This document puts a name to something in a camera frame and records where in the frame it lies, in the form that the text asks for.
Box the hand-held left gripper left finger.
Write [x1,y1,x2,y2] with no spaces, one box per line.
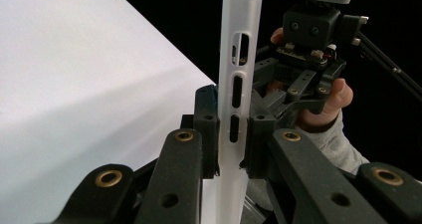
[134,84,221,224]

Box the right hand-held gripper cable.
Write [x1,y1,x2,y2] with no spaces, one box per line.
[355,30,422,103]

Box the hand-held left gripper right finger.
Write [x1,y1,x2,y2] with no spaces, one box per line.
[246,113,387,224]

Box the white board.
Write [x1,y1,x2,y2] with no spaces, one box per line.
[0,0,217,224]

